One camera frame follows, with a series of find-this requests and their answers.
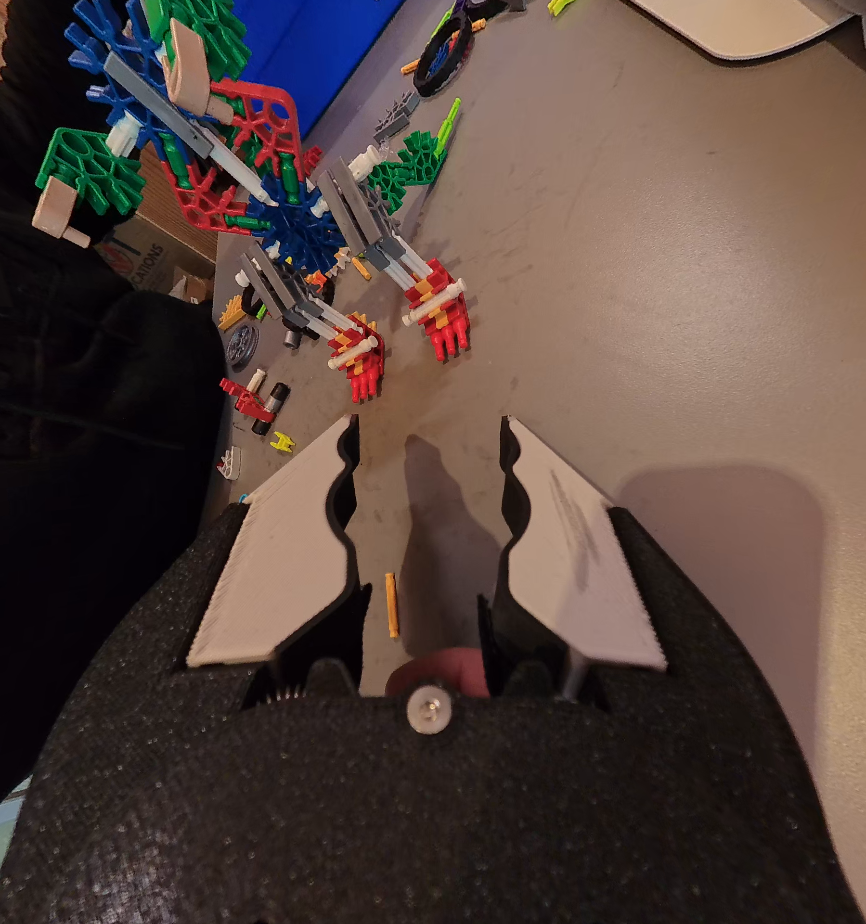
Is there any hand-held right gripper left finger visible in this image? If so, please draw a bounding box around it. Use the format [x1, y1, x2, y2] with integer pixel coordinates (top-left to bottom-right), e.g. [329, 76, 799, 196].
[185, 413, 372, 697]

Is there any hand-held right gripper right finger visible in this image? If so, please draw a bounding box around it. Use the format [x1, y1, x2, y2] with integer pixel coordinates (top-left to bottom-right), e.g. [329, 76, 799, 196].
[476, 415, 668, 701]

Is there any blue plastic bin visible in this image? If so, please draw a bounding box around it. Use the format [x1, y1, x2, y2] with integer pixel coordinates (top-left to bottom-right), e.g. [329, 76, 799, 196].
[220, 0, 407, 141]

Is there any person's right hand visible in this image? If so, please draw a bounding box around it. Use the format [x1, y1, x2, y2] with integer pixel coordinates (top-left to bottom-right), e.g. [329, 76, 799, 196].
[384, 647, 491, 697]

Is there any red toy piece assembly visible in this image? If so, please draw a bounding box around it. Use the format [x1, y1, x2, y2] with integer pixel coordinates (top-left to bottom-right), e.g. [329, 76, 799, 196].
[219, 368, 291, 436]

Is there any grey wheel hub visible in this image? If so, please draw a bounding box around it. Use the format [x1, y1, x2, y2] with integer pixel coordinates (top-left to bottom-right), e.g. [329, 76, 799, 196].
[225, 323, 260, 371]

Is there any printed cardboard box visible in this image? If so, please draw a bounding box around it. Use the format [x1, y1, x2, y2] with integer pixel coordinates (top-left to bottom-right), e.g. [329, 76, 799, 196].
[93, 213, 217, 303]

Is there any colourful construction toy model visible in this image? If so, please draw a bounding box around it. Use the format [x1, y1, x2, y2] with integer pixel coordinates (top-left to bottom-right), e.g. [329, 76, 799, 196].
[31, 0, 471, 404]

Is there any green fan connector assembly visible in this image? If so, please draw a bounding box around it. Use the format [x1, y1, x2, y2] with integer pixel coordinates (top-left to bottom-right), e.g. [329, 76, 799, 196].
[344, 97, 463, 214]

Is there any dark grey connector piece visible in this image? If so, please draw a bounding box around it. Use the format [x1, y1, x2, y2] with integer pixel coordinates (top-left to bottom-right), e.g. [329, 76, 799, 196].
[372, 92, 421, 144]

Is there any large black toy tyre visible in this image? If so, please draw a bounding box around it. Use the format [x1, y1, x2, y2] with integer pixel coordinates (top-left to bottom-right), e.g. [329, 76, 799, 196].
[412, 13, 475, 99]

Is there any white monitor stand base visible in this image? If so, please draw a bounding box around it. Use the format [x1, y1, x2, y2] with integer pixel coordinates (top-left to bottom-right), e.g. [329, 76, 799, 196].
[628, 0, 856, 60]

